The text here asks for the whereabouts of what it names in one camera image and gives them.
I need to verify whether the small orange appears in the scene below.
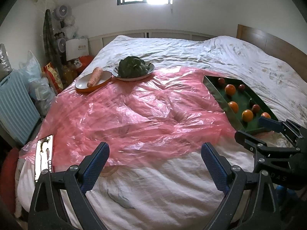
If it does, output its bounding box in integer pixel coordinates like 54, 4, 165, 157
241, 110, 253, 122

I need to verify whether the smooth orange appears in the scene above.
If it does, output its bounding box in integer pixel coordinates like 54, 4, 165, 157
228, 101, 239, 114

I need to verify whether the large orange with stem dimple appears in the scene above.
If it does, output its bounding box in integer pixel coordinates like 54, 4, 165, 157
224, 84, 236, 97

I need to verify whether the dark red apple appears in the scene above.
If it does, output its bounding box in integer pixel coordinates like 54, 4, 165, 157
218, 78, 225, 85

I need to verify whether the dark plum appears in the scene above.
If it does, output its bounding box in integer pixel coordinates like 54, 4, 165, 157
249, 98, 255, 108

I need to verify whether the green rectangular tray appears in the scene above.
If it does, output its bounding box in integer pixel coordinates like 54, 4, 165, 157
203, 75, 278, 135

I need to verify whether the red cushion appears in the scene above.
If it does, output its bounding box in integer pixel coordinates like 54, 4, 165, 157
1, 147, 19, 214

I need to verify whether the white floral bed quilt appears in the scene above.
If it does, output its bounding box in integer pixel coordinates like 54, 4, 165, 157
15, 35, 307, 230

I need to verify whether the smartphone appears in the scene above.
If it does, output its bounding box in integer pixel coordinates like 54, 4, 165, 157
34, 135, 54, 183

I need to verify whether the wooden headboard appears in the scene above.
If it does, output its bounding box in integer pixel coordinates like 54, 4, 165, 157
236, 24, 307, 81

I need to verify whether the pink plastic sheet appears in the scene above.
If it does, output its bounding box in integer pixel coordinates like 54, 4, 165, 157
19, 66, 237, 173

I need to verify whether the light blue suitcase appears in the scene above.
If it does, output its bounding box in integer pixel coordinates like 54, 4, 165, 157
1, 71, 41, 145

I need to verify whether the red yellow snack bag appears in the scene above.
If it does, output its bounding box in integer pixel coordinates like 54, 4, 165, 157
42, 62, 64, 94

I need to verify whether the orange rimmed plate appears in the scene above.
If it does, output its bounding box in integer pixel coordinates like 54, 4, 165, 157
75, 70, 112, 93

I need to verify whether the white blue rimmed plate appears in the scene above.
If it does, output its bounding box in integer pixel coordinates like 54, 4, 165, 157
111, 61, 155, 81

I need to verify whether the clear plastic bag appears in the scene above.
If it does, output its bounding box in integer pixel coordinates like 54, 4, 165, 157
19, 51, 42, 85

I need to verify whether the carrot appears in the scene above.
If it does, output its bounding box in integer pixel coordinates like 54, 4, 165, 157
87, 67, 103, 88

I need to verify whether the grey printed bag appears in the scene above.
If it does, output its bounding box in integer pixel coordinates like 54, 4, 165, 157
0, 44, 12, 81

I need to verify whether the green leafy vegetable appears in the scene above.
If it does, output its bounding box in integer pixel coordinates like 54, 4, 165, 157
119, 56, 145, 76

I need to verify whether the plaid hanging cloth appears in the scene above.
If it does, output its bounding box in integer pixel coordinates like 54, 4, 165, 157
43, 9, 63, 79

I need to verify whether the white cardboard box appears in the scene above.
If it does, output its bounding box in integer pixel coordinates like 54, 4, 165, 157
66, 39, 89, 61

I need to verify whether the lower small fan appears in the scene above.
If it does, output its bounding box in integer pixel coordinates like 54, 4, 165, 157
56, 38, 66, 53

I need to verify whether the small fan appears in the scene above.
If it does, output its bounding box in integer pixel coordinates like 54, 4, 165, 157
56, 38, 66, 53
53, 5, 71, 21

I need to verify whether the upper small fan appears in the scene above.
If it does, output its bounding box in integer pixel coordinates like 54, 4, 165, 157
53, 5, 71, 21

